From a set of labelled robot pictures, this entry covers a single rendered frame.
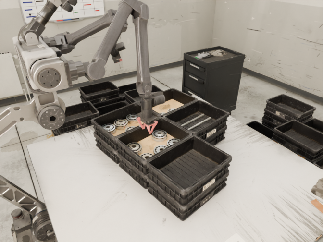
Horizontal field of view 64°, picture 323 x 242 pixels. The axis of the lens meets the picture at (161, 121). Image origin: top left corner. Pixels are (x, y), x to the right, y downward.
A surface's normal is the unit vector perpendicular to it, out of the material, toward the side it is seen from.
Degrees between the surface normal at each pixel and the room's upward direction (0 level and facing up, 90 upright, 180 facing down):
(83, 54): 90
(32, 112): 90
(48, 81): 90
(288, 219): 0
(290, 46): 90
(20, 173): 0
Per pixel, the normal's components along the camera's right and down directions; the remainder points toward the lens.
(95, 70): 0.51, 0.11
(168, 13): 0.54, 0.44
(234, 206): 0.00, -0.85
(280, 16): -0.84, 0.29
